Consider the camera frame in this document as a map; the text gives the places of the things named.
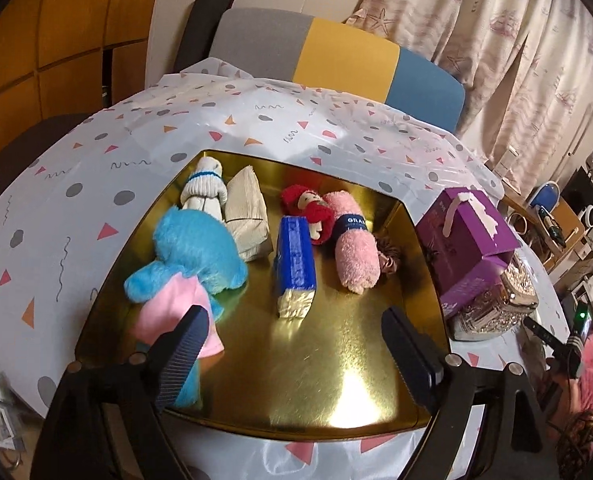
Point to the red doll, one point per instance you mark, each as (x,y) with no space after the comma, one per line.
(309,210)

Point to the blue folding chair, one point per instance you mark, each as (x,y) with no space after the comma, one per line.
(545,195)

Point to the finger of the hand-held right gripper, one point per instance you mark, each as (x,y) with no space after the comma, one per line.
(541,331)

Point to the brown scrunchie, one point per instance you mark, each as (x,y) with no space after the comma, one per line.
(390,255)

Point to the white towel dog toy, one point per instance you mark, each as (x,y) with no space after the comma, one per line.
(202,187)

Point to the blue plush bear pink dress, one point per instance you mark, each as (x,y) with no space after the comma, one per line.
(191,255)

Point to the white box on desk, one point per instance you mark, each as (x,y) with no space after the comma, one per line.
(506,160)

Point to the white steamer pole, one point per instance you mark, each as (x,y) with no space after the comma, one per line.
(583,125)

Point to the gold metal tray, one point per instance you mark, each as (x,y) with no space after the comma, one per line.
(336,360)

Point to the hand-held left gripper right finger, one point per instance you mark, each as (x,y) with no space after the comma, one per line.
(409,355)

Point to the wooden wardrobe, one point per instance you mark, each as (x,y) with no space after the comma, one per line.
(61,35)

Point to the blue tissue packet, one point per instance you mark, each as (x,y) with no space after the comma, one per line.
(294,260)

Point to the beige cloth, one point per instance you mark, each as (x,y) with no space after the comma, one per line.
(246,215)

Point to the pink patterned curtain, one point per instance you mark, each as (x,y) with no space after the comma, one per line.
(501,35)

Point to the grey yellow blue chair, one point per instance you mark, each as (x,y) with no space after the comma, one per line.
(346,55)

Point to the purple cardboard box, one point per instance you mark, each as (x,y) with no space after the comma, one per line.
(469,245)

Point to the white small fan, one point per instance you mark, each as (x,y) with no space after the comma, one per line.
(592,214)

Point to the pink towel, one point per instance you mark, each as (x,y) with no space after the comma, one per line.
(354,245)

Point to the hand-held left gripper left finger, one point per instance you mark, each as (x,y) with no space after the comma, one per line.
(181,355)

